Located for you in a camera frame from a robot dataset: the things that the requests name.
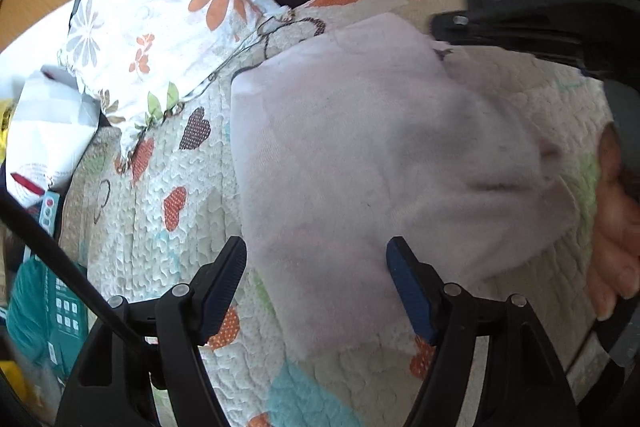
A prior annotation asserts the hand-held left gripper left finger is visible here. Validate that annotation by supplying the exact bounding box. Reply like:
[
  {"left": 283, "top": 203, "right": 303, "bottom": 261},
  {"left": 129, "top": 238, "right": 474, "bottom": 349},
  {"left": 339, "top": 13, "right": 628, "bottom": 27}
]
[{"left": 55, "top": 236, "right": 249, "bottom": 427}]

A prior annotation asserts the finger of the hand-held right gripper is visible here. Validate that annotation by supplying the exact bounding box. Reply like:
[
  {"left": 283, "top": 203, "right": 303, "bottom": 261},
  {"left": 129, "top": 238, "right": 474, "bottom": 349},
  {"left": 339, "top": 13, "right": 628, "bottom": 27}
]
[{"left": 431, "top": 8, "right": 602, "bottom": 74}]

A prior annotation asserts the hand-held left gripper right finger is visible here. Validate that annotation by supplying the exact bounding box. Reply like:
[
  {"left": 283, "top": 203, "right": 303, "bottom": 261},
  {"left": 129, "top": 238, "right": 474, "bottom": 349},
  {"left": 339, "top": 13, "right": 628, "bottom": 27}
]
[{"left": 385, "top": 236, "right": 581, "bottom": 427}]

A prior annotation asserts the pink cardigan with grey trim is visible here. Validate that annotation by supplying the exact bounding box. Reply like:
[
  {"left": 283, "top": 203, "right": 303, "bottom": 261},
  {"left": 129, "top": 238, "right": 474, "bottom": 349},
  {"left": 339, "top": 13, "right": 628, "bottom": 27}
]
[{"left": 230, "top": 12, "right": 581, "bottom": 363}]

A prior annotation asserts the person's right hand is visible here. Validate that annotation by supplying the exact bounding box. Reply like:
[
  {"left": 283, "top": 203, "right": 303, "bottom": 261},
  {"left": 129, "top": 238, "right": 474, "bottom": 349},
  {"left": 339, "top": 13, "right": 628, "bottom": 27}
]
[{"left": 585, "top": 122, "right": 637, "bottom": 321}]

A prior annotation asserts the quilted heart-print bedspread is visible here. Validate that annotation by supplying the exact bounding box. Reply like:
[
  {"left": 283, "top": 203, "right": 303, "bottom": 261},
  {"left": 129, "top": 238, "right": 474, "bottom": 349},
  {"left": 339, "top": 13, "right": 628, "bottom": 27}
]
[{"left": 60, "top": 0, "right": 626, "bottom": 427}]

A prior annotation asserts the teal cardboard box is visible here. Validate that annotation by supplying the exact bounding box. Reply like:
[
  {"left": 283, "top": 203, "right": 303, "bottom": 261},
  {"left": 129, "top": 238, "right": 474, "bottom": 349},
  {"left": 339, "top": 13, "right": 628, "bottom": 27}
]
[{"left": 7, "top": 254, "right": 91, "bottom": 380}]

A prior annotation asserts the white paper bag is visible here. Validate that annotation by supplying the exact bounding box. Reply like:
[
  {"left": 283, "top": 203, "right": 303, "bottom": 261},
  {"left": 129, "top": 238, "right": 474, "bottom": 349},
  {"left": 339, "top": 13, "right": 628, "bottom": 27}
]
[{"left": 5, "top": 64, "right": 103, "bottom": 208}]

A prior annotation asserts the white floral pillow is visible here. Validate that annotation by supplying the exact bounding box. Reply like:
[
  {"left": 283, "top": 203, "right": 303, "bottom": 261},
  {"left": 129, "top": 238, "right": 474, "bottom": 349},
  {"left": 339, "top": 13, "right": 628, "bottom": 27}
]
[{"left": 57, "top": 0, "right": 296, "bottom": 162}]

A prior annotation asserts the black cable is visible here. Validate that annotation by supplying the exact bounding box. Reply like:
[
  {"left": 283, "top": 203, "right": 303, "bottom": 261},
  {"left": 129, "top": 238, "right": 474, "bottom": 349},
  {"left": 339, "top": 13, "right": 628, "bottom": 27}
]
[{"left": 0, "top": 194, "right": 148, "bottom": 345}]

